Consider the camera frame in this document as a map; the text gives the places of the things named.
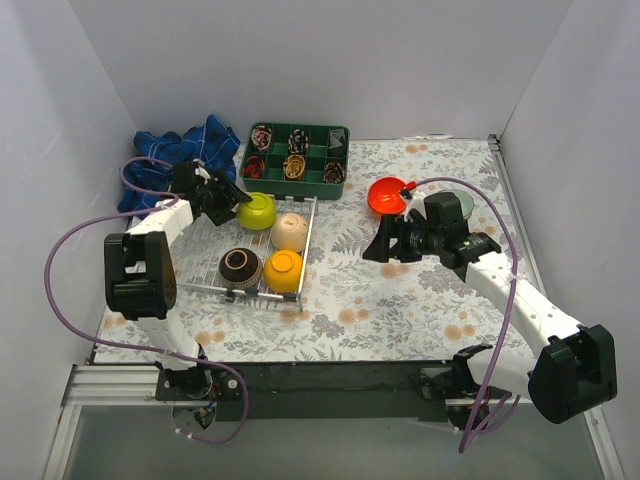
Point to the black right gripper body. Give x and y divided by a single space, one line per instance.
396 240

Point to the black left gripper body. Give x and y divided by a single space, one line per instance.
220 201

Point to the orange bowl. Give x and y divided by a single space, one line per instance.
384 196

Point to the lime green bowl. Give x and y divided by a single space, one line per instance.
259 213

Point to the pale green white bowl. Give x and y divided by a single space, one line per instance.
467 202

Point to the cream beige bowl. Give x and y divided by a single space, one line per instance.
289 232

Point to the dark brown patterned bowl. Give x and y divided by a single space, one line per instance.
240 268

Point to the yellow bowl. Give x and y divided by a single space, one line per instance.
282 271

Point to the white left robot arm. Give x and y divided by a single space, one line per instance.
140 277

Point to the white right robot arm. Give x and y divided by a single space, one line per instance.
574 366

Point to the red black rolled tie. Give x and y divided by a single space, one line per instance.
254 167

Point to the blue plaid cloth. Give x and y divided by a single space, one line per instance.
213 143

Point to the green compartment organizer box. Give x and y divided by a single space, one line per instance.
312 184

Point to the pink black rolled tie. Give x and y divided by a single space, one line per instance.
261 136

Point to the yellow rolled tie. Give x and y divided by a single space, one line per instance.
294 167

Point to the brown black rolled tie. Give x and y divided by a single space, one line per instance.
334 172

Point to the dark multicolour rolled tie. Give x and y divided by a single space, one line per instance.
298 142

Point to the black folded item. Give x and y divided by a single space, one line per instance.
337 142

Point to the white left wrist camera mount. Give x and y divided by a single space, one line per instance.
200 170

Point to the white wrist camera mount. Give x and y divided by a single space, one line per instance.
200 170
414 200

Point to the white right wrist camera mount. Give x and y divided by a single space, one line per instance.
414 200

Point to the aluminium frame rail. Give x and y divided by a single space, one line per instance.
494 143

